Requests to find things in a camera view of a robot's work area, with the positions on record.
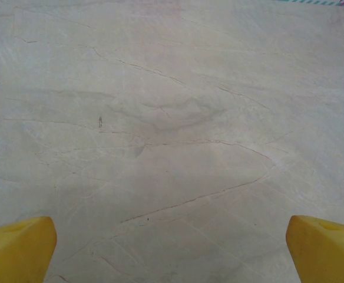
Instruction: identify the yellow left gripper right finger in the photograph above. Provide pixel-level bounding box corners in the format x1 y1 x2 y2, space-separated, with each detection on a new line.
286 215 344 283

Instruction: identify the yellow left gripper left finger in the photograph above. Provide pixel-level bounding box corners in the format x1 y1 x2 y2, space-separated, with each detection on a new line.
0 216 58 283

